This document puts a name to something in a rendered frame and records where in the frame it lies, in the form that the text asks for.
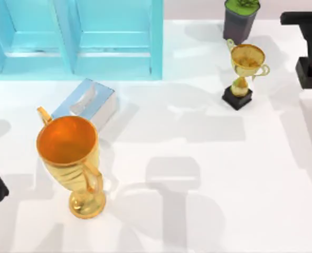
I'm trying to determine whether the pale blue tissue box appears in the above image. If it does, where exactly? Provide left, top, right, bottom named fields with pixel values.
left=51, top=77, right=120, bottom=132

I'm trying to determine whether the large gold trophy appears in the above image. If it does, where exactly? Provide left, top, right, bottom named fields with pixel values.
left=36, top=106, right=107, bottom=219

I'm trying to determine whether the light blue rack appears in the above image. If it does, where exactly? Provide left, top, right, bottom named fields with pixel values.
left=0, top=0, right=164, bottom=81

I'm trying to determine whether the small gold trophy black base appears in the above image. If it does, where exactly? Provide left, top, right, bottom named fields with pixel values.
left=222, top=38, right=270, bottom=111

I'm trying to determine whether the grey plant pot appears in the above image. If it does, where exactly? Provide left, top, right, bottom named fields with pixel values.
left=222, top=0, right=261, bottom=45

